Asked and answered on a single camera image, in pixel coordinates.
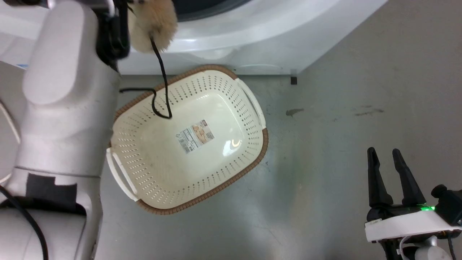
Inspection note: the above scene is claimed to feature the cream perforated laundry basket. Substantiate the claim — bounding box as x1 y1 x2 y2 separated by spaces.
106 64 269 216

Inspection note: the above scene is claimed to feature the white washing machine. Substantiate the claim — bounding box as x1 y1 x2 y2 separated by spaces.
115 0 388 76

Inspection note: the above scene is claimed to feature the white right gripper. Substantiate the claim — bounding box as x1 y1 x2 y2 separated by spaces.
364 147 462 243

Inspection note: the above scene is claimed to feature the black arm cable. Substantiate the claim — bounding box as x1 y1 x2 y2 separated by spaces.
0 186 49 260

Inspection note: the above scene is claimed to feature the beige plush toy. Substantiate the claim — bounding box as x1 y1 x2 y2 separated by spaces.
128 0 179 54

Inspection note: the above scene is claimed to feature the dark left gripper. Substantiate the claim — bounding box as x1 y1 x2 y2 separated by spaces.
95 0 131 73

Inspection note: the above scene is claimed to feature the printed basket label sticker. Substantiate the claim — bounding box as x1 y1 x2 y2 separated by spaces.
175 120 215 153

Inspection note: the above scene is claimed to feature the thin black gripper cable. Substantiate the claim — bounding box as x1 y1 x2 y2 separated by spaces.
119 36 173 120

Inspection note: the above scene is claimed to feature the dark washing machine drum opening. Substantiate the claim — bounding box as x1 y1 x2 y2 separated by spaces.
173 0 253 22

